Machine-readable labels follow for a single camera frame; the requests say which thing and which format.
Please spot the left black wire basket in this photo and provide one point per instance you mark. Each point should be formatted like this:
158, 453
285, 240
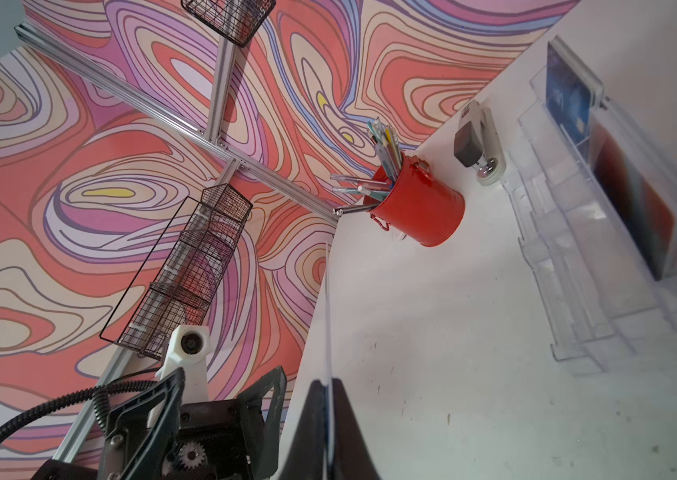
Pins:
181, 273

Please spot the black wire basket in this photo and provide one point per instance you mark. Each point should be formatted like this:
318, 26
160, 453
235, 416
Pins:
234, 20
181, 273

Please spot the blue VIP card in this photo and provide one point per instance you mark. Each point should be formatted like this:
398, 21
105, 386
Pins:
568, 99

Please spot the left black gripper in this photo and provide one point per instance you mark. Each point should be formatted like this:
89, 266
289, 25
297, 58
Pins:
152, 437

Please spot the clear acrylic card holder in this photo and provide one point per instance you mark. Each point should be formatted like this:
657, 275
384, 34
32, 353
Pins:
606, 311

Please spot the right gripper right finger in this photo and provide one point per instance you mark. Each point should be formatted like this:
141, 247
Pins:
352, 459

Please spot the red pen cup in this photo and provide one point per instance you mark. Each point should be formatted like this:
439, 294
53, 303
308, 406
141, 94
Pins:
420, 206

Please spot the red card in holder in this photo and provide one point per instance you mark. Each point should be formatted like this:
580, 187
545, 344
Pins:
631, 181

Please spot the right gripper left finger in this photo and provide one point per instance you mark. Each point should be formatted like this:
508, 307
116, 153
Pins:
306, 459

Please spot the back black wire basket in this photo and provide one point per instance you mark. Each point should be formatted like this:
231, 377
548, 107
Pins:
234, 20

